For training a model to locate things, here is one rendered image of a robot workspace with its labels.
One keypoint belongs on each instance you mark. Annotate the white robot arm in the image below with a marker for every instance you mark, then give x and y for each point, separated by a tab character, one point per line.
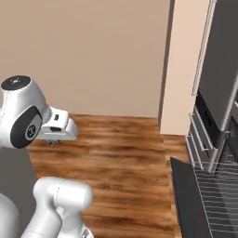
21	117

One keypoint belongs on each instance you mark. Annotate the grey drawer front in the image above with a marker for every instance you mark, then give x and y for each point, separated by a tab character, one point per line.
194	152
203	133

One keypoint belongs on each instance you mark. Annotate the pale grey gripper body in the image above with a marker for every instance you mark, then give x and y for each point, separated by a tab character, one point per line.
66	131

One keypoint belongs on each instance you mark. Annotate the dark grey oven door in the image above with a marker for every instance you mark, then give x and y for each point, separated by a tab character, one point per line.
187	198

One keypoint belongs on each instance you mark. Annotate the silver slanted bar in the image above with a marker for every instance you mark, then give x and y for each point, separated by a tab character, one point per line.
221	136

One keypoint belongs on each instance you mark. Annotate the beige tall cabinet panel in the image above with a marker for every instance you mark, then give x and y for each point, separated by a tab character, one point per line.
182	68

